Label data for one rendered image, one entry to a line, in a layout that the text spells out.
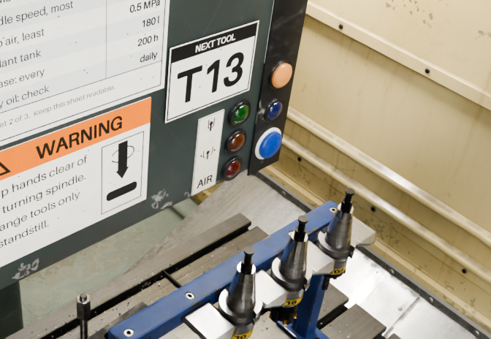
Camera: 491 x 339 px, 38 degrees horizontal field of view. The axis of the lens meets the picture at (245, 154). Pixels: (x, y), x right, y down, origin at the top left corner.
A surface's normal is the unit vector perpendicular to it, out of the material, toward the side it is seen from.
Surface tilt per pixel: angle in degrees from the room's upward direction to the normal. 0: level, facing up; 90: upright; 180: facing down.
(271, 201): 24
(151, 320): 0
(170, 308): 0
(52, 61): 90
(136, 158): 90
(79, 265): 0
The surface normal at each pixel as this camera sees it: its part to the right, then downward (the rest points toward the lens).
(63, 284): 0.12, -0.80
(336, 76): -0.72, 0.33
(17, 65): 0.69, 0.49
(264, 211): -0.18, -0.59
